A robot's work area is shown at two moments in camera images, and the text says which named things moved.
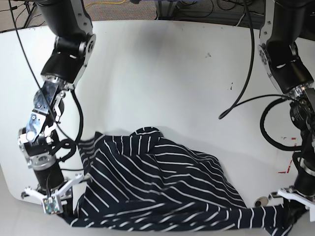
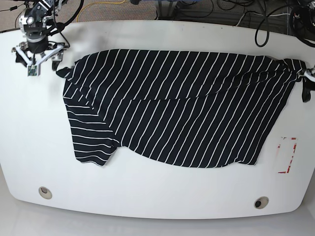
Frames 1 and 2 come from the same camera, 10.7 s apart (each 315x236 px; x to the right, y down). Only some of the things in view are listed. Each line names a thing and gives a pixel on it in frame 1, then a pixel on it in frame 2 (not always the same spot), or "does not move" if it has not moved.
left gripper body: x=40 y=150 → x=33 y=23
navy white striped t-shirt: x=141 y=183 → x=175 y=108
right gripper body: x=303 y=189 → x=307 y=85
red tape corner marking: x=287 y=169 does not move
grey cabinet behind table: x=183 y=10 does not move
